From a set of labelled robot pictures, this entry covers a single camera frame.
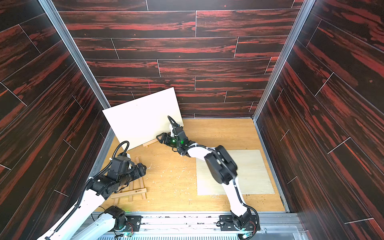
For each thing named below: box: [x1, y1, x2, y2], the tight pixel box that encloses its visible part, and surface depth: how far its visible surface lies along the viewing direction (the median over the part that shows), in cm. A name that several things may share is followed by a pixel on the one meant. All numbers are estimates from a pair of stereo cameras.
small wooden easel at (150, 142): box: [142, 138, 158, 148], surface depth 103 cm
